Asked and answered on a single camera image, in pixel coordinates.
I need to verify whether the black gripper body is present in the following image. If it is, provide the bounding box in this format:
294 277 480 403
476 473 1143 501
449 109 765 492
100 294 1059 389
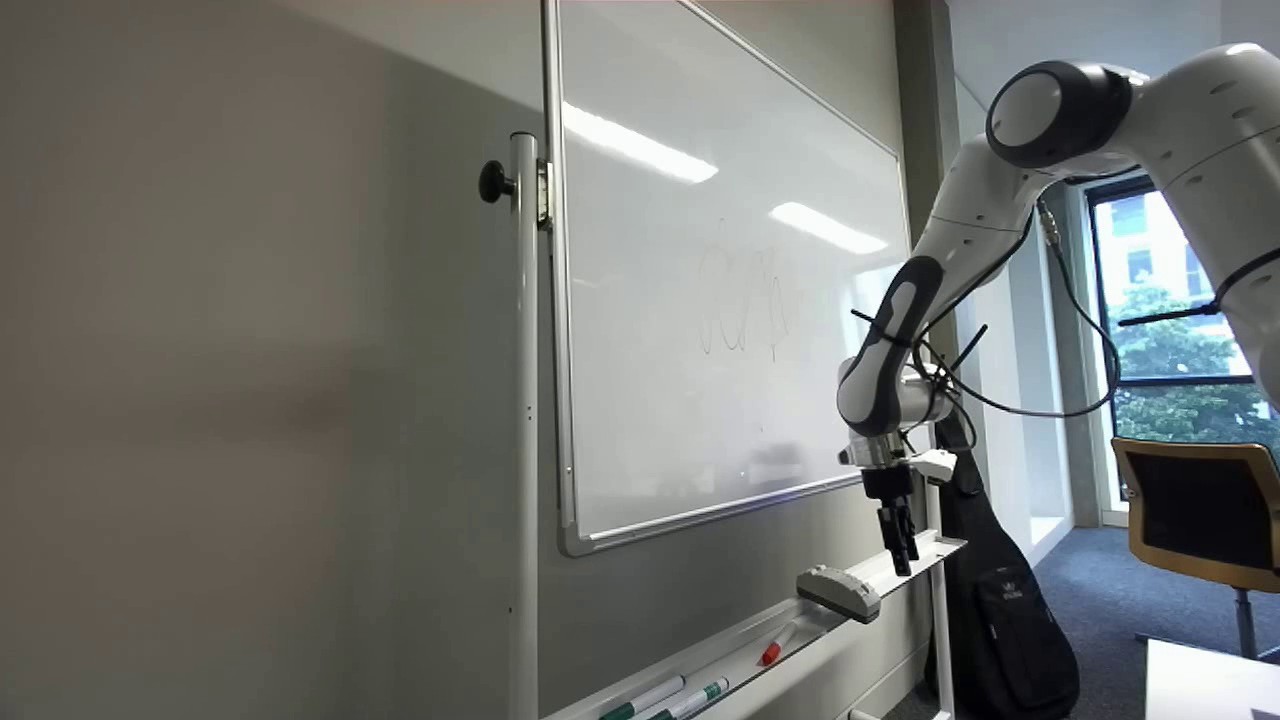
861 459 923 532

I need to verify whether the white whiteboard pen tray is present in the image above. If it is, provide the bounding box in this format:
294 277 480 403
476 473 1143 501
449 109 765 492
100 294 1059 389
539 529 973 720

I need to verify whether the large whiteboard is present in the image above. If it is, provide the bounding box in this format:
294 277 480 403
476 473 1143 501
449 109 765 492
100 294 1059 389
536 0 928 560

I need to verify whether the black bag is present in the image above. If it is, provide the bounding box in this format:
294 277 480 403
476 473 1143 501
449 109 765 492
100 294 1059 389
928 408 1084 720

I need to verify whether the red capped marker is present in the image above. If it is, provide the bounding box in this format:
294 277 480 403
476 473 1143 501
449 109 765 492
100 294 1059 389
754 619 819 670

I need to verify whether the green capped marker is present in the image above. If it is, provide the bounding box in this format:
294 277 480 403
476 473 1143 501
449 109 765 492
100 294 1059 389
595 670 692 720
648 677 732 720

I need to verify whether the wooden black chair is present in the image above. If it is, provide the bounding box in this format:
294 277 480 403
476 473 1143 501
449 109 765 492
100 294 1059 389
1110 437 1280 661

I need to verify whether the window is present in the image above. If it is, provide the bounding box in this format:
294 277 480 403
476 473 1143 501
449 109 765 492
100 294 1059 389
1084 169 1280 457

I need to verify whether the black stand knob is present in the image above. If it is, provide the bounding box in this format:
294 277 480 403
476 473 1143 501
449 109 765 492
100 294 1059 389
476 155 523 210

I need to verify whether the white whiteboard stand frame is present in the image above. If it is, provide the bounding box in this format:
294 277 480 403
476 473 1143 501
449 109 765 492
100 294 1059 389
502 123 962 720

